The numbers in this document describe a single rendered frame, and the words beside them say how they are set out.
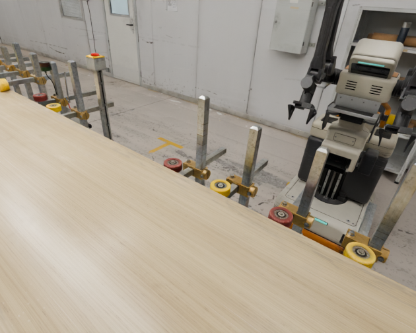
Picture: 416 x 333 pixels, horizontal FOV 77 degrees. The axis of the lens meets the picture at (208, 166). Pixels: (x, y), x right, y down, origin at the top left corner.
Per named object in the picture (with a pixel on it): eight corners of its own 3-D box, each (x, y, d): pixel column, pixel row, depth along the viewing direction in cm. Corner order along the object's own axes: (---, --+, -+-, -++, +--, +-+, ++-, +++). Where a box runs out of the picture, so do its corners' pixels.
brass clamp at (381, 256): (344, 236, 98) (348, 226, 95) (384, 256, 92) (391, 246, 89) (340, 246, 94) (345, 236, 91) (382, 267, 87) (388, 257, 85)
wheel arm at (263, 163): (261, 164, 136) (263, 156, 134) (267, 166, 135) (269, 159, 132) (212, 206, 106) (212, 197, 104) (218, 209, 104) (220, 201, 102)
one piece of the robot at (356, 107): (325, 123, 167) (336, 90, 156) (373, 137, 154) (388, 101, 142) (317, 131, 156) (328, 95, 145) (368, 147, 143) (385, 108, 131)
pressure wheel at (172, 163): (181, 188, 116) (181, 166, 110) (163, 188, 115) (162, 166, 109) (181, 178, 123) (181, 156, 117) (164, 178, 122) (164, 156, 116)
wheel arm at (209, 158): (221, 152, 150) (222, 145, 147) (226, 154, 148) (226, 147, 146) (167, 186, 119) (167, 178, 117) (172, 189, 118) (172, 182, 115)
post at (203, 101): (199, 186, 135) (203, 94, 109) (204, 189, 133) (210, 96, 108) (194, 189, 132) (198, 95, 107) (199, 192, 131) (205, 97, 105)
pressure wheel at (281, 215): (286, 248, 91) (293, 223, 85) (263, 242, 92) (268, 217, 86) (286, 231, 97) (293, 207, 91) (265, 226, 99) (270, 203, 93)
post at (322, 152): (288, 243, 114) (320, 144, 88) (296, 247, 112) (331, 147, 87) (285, 248, 111) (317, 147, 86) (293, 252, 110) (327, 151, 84)
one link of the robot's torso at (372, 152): (327, 160, 194) (337, 130, 181) (368, 175, 181) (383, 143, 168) (315, 176, 176) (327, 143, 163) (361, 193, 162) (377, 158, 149)
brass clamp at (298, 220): (281, 208, 110) (283, 199, 108) (313, 223, 104) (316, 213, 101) (275, 216, 106) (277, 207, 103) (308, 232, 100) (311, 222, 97)
